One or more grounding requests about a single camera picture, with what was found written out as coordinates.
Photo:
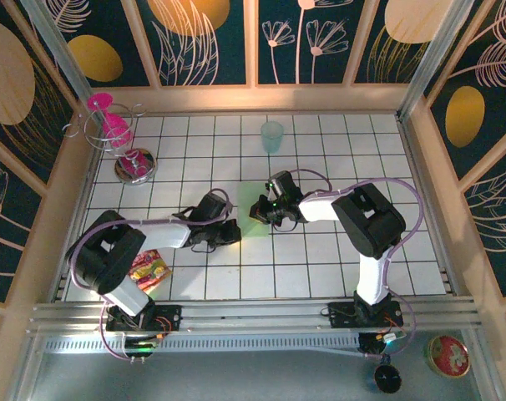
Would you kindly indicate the round red tin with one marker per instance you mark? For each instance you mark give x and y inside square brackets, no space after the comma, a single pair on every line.
[447,357]

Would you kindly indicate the aluminium mounting rail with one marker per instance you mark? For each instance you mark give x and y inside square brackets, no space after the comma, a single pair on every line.
[253,313]

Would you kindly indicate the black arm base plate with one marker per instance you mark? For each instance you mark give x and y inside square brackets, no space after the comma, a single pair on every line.
[169,317]
[340,315]

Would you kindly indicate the colourful snack packet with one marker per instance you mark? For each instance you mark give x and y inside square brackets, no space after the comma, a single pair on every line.
[153,271]

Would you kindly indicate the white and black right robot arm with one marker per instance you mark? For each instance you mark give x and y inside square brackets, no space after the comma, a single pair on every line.
[370,217]

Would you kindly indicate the pink plastic wine glass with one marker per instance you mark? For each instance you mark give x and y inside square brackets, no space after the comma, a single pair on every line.
[117,129]

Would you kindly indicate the green cloth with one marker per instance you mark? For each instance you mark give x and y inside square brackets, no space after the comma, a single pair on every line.
[249,192]

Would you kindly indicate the round black cap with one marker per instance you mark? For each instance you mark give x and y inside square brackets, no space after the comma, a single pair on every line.
[388,379]

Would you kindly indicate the aluminium frame post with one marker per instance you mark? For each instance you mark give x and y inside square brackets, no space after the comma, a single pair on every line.
[436,50]
[57,46]

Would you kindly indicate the translucent teal plastic cup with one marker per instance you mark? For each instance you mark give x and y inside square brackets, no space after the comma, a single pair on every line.
[272,135]

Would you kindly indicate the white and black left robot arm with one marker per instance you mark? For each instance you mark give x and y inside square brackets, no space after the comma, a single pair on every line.
[107,250]

